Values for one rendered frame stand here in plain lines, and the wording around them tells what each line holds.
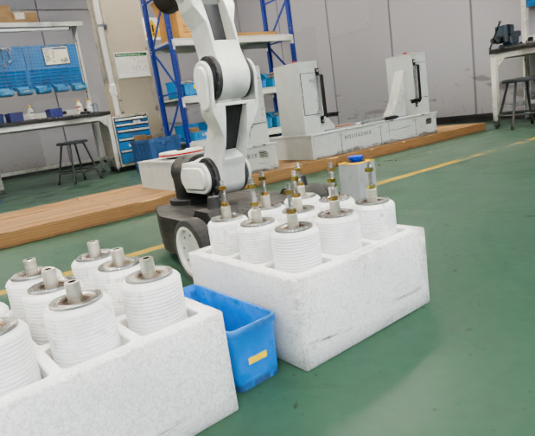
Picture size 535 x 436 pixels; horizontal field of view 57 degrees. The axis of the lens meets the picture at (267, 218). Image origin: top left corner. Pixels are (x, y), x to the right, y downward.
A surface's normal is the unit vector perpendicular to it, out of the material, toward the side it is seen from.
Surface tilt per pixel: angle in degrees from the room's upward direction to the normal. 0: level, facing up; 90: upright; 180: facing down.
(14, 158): 90
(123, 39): 90
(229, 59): 66
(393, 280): 90
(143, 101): 90
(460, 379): 0
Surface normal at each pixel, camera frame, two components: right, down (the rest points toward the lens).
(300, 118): -0.80, 0.23
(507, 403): -0.14, -0.97
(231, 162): 0.57, 0.56
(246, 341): 0.62, 0.11
